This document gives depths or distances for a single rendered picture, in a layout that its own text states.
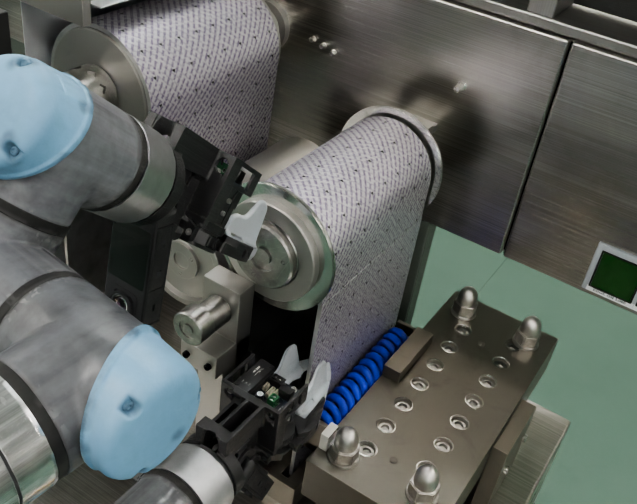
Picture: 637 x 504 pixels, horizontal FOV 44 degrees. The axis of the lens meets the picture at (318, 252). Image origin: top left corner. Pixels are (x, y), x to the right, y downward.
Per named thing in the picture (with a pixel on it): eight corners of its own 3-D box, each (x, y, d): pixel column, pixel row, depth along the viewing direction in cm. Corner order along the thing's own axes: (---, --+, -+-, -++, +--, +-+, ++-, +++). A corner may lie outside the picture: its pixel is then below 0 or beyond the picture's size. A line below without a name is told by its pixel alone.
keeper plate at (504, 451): (470, 503, 101) (492, 446, 95) (500, 454, 108) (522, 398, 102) (488, 513, 100) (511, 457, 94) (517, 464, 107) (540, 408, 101)
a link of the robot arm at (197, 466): (206, 547, 73) (141, 501, 77) (237, 514, 77) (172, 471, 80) (210, 497, 69) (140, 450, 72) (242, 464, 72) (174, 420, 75)
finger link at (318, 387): (355, 345, 88) (307, 391, 81) (347, 383, 91) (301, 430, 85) (332, 332, 89) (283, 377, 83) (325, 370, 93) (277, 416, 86)
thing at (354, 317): (298, 423, 94) (318, 305, 83) (392, 324, 111) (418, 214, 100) (301, 426, 94) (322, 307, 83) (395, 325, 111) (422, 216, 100)
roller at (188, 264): (140, 280, 97) (140, 197, 90) (264, 198, 115) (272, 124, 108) (218, 323, 92) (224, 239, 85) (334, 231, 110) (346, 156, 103)
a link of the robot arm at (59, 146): (-90, 144, 48) (-18, 21, 47) (32, 190, 58) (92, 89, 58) (-6, 204, 45) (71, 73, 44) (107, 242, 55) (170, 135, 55)
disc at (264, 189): (210, 269, 89) (224, 158, 80) (213, 267, 90) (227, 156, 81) (318, 334, 84) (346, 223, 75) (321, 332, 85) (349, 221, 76)
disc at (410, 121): (328, 186, 107) (350, 87, 98) (330, 184, 108) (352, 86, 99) (423, 235, 102) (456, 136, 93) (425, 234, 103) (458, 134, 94)
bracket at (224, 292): (173, 480, 100) (179, 291, 82) (206, 448, 104) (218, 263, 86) (204, 501, 98) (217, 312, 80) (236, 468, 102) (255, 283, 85)
